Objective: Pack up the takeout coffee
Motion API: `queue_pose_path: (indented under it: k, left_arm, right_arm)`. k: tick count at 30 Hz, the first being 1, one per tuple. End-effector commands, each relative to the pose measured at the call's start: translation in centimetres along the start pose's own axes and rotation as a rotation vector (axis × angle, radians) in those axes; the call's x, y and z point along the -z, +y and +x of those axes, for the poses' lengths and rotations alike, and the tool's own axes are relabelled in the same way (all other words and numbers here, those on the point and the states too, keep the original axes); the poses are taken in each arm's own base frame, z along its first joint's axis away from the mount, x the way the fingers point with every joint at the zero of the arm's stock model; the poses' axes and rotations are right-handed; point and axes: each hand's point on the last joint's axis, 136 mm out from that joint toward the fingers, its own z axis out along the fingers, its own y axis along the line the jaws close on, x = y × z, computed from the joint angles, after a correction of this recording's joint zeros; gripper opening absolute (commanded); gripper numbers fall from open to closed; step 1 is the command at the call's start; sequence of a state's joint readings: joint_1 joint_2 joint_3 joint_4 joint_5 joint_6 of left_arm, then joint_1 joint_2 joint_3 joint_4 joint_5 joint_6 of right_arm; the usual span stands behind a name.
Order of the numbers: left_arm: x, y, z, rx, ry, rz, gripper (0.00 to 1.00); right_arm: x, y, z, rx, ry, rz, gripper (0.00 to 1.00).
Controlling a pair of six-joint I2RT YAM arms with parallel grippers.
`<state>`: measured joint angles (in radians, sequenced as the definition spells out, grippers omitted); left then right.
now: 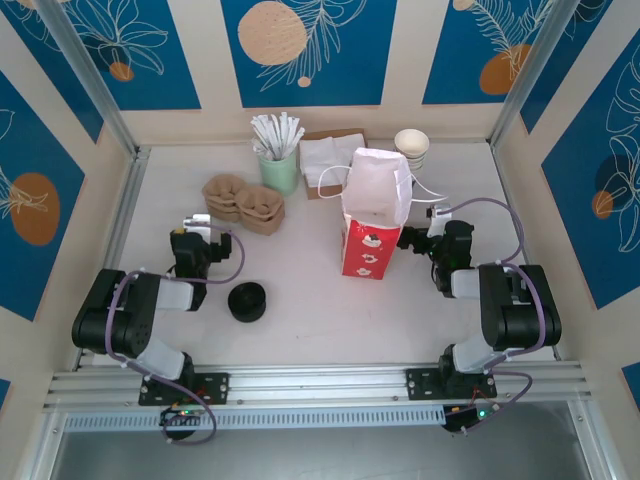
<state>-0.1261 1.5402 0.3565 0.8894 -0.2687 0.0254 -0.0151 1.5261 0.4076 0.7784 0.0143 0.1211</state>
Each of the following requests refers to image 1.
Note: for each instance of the controller board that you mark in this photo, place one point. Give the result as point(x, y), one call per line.
point(180, 416)
point(467, 416)

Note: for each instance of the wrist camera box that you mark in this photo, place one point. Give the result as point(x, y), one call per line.
point(197, 222)
point(437, 217)

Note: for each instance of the red white paper bag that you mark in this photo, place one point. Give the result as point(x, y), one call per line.
point(370, 250)

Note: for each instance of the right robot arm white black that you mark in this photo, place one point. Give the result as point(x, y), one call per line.
point(520, 310)

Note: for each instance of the right controller board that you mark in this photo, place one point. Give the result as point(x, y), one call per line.
point(467, 416)

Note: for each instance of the bundle of wrapped straws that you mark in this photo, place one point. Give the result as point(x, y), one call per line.
point(277, 135)

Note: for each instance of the black cup lid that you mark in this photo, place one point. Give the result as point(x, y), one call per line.
point(247, 302)

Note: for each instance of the left controller board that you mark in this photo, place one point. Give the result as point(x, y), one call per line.
point(180, 416)

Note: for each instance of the aluminium frame post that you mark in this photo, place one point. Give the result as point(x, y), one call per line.
point(85, 75)
point(535, 75)

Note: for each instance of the mint green holder cup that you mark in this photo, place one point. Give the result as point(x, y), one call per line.
point(278, 175)

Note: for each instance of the white napkins in brown box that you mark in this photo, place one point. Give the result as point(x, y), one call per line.
point(312, 192)

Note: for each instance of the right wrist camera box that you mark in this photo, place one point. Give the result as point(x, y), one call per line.
point(437, 217)

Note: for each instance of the stack of white napkins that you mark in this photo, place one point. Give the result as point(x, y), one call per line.
point(320, 155)

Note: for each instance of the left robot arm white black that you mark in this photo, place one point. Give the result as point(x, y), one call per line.
point(110, 325)

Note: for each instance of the stack of pulp cup carriers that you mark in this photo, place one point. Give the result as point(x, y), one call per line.
point(250, 210)

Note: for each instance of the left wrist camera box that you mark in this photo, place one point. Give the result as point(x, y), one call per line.
point(197, 222)

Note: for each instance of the stack of paper cups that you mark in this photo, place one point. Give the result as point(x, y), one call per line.
point(411, 142)

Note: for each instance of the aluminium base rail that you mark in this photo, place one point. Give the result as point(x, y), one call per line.
point(320, 380)

